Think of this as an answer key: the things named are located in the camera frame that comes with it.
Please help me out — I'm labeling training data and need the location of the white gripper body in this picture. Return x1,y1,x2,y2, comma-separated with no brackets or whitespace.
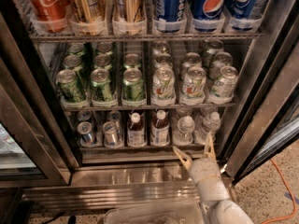
189,158,230,203

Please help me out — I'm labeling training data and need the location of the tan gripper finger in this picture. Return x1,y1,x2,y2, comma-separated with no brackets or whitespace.
173,147,192,171
204,133,216,161

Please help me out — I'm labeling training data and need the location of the clear water bottle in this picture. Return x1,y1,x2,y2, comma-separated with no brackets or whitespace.
173,116,195,146
195,112,221,145

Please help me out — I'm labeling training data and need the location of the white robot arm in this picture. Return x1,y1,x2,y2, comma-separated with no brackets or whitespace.
173,133,254,224

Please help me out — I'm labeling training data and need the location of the brown tea bottle right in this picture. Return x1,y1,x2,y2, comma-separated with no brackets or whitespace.
150,110,169,147

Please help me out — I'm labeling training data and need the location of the brown tea bottle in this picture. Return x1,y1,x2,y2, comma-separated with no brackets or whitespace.
127,113,146,147
150,110,169,147

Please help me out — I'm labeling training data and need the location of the brown tea bottle left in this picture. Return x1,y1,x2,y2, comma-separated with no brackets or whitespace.
127,113,146,147

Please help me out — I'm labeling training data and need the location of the fridge glass door right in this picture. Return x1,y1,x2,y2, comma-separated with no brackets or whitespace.
219,17,299,184

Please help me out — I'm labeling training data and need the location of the fridge glass door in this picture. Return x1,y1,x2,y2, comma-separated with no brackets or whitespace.
219,17,299,184
0,16,78,188

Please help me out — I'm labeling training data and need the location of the fridge glass door left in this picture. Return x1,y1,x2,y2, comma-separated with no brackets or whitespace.
0,16,78,188

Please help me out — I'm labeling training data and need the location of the clear plastic bin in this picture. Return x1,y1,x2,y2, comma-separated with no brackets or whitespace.
104,200,205,224

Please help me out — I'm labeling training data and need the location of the white diet can front middle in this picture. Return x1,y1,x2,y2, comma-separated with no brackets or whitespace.
180,65,206,105

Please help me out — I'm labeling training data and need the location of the white diet can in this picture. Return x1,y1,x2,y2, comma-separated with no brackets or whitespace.
209,66,238,105
180,65,206,105
151,66,176,106

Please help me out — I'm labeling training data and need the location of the white diet can front right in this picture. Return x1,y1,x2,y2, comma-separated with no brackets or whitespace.
209,66,238,105

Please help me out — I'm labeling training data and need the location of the white diet can front left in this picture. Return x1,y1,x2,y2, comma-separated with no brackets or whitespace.
151,66,176,106

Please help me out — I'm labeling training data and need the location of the silver can bottom right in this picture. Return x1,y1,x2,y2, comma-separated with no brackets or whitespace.
103,121,123,148

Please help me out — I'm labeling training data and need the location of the silver can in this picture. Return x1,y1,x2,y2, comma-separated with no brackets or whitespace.
103,121,123,148
77,121,96,147

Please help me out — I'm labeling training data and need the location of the green can front right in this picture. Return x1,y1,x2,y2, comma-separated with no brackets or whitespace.
122,68,146,106

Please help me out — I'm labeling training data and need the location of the green can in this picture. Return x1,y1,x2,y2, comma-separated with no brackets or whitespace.
91,68,116,106
56,69,86,103
122,68,146,106

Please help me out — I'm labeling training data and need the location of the white can second row right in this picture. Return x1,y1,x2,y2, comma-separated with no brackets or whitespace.
208,51,233,80

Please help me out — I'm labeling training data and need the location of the white can second row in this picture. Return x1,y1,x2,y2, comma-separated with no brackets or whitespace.
208,51,233,80
153,53,173,69
179,52,202,76

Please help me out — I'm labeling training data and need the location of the white can second row middle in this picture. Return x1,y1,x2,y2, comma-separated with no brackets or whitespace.
179,52,202,76

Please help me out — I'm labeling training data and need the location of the white can second row left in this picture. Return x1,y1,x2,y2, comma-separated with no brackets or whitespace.
153,53,173,69

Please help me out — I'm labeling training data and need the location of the silver can bottom left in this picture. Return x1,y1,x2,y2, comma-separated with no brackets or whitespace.
77,121,96,147

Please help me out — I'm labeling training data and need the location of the green can front middle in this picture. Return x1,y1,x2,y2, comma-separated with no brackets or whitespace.
91,68,116,106

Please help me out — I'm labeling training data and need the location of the green can second row right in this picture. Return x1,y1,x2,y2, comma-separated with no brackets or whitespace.
123,53,142,70

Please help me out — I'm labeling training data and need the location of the green can second row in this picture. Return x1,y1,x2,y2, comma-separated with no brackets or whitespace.
64,55,87,79
93,54,113,72
123,53,142,70

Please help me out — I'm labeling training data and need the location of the green can second row middle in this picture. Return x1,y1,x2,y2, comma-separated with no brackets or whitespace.
93,54,113,72

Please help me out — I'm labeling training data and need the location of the green can front left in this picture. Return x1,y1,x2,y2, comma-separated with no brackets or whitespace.
56,69,86,103

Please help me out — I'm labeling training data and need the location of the blue Pepsi can middle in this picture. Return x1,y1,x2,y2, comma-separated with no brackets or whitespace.
192,0,224,32

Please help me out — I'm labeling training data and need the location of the green can second row left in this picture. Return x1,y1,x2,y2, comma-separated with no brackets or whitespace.
64,55,87,79

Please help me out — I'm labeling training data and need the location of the gold can right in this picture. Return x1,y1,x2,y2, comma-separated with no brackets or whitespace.
114,0,145,35

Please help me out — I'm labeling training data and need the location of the gold can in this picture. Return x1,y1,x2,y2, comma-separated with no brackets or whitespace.
114,0,145,35
70,0,106,35

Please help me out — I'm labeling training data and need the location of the blue Pepsi can left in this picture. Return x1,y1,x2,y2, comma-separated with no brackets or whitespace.
154,0,186,32

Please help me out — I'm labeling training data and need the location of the gold can left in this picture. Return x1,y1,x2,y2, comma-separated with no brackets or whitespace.
70,0,106,35

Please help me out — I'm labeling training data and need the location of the red Coca-Cola can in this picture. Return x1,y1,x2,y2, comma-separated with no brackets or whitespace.
29,0,67,33

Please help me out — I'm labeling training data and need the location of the orange cable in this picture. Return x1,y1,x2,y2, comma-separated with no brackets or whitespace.
261,158,298,224

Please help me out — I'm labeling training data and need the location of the wire shelf middle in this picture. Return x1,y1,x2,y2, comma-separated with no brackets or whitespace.
63,103,236,112

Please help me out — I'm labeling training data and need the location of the wire shelf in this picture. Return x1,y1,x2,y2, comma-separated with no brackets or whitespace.
30,33,266,43
63,103,236,112

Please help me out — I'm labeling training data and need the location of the wire shelf upper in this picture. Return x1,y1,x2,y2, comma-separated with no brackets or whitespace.
30,33,266,43

